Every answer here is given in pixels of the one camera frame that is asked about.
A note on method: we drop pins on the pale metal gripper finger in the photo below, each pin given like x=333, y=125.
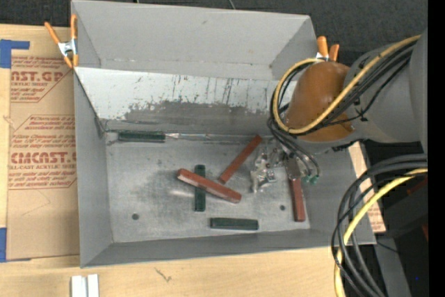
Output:
x=263, y=160
x=260, y=181

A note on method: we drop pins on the red-brown flat block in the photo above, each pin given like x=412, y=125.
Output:
x=208, y=186
x=298, y=200
x=240, y=159

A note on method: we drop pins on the dark green flat block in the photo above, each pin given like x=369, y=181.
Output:
x=199, y=200
x=140, y=136
x=234, y=224

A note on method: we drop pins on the grey metal bin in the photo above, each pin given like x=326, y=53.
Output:
x=163, y=191

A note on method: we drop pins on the brown cardboard board red print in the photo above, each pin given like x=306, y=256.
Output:
x=41, y=212

